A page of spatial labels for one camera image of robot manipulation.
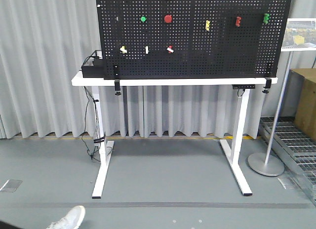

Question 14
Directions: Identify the red rotary switch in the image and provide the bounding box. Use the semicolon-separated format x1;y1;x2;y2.
167;45;174;53

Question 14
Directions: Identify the yellow-white rotary switch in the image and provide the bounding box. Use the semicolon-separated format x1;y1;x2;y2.
120;46;127;53

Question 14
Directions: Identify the left black clamp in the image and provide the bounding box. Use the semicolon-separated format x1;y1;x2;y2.
114;64;121;96

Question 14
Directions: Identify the black clamp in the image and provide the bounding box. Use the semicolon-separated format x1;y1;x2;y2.
114;64;121;96
262;63;273;94

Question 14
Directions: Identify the black perforated pegboard panel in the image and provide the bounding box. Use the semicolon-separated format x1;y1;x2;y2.
96;0;292;79

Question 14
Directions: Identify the black electronics box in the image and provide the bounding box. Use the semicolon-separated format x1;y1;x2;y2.
81;50;104;78

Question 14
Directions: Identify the desk height control panel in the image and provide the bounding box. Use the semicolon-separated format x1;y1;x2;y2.
233;84;256;89

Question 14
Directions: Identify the white height-adjustable desk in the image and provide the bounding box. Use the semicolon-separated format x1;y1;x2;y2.
71;70;278;199

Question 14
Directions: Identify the lower red mushroom button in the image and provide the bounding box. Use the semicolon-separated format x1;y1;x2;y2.
164;14;172;24

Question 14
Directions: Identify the right black clamp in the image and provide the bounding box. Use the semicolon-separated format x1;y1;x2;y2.
262;63;273;94

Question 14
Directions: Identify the silver sign stand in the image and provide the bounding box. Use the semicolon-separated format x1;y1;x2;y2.
247;51;294;177

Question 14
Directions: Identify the white sneaker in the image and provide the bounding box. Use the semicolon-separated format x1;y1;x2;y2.
47;205;85;229

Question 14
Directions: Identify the metal floor grating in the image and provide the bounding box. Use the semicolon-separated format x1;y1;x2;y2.
272;117;316;204

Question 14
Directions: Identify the brown cardboard box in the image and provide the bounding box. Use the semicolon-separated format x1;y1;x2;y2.
292;68;316;140

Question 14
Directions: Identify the framed poster sign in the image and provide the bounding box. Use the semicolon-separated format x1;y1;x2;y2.
281;18;316;52

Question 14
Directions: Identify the black power cable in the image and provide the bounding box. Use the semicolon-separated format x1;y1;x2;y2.
81;85;102;163

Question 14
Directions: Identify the yellow toggle handle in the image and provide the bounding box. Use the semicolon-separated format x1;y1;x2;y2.
205;20;210;31

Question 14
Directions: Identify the red toggle handle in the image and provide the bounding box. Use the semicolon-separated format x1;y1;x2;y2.
235;16;241;27

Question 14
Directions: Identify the green toggle handle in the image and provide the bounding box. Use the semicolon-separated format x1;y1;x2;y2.
263;13;270;24

